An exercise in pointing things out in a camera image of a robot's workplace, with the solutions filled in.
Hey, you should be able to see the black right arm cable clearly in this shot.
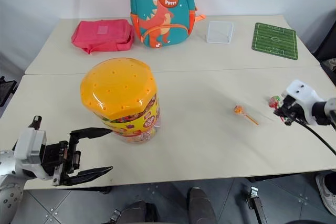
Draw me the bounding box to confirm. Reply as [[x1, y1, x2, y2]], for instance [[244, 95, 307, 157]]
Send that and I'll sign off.
[[290, 117, 336, 157]]

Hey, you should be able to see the pink fabric pouch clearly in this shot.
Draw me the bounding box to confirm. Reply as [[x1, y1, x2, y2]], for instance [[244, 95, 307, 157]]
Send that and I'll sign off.
[[71, 19, 135, 55]]

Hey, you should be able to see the orange wrapped lollipop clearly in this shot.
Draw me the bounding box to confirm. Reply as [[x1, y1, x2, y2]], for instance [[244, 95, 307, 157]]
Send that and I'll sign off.
[[234, 104, 260, 126]]

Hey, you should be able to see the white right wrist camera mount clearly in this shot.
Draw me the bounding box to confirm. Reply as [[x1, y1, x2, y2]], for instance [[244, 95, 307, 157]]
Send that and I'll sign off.
[[281, 79, 327, 125]]

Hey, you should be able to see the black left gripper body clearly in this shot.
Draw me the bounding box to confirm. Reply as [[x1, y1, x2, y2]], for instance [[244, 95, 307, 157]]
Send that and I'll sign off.
[[41, 140, 81, 187]]

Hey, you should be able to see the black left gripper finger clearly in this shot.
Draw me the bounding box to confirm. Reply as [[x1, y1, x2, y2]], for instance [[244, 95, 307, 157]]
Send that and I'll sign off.
[[68, 127, 113, 152], [62, 166, 114, 186]]

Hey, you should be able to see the clear plastic lollipop jar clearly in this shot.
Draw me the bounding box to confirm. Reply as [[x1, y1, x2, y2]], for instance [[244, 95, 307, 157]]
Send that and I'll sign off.
[[101, 93, 161, 145]]

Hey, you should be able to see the green soccer field mat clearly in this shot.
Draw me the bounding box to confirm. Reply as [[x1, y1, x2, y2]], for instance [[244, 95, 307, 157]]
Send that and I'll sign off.
[[251, 22, 299, 61]]

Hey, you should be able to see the yellow perforated jar lid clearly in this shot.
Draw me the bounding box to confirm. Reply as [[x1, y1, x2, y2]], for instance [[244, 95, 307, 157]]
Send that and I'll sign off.
[[79, 57, 158, 120]]

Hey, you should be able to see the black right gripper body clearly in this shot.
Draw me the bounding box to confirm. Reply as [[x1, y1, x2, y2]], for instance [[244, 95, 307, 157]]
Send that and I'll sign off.
[[280, 94, 307, 127]]

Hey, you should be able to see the clear plastic tray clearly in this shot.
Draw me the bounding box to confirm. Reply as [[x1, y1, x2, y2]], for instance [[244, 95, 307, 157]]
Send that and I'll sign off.
[[206, 20, 235, 44]]

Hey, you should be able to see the black metal table leg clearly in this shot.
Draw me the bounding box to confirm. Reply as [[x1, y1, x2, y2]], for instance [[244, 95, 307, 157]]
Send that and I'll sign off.
[[246, 186, 269, 224]]

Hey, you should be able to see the dark rounded shape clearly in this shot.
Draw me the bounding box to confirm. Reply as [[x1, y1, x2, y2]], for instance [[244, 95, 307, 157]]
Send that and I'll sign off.
[[119, 200, 159, 224], [186, 187, 218, 224]]

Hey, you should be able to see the black office chair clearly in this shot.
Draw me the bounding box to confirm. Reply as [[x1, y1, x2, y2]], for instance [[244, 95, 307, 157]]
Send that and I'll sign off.
[[311, 8, 336, 86]]

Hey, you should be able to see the white sneaker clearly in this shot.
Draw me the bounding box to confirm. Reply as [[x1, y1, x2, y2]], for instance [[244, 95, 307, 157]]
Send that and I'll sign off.
[[315, 172, 336, 216]]

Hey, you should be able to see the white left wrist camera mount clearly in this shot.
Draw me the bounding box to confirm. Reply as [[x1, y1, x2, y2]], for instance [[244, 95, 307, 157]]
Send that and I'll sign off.
[[13, 127, 54, 180]]

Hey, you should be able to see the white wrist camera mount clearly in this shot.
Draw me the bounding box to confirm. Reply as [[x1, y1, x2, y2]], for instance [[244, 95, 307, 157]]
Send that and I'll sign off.
[[13, 127, 54, 180], [281, 79, 327, 125]]

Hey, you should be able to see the teal dinosaur backpack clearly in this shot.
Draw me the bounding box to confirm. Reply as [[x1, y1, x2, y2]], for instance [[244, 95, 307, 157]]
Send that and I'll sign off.
[[129, 0, 206, 49]]

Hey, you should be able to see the red green lollipop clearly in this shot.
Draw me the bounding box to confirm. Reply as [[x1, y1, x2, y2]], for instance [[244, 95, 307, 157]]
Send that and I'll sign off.
[[268, 94, 287, 123]]

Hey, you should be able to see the black mesh chair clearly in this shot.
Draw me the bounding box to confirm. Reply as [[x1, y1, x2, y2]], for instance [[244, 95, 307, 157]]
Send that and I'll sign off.
[[0, 76, 18, 108]]

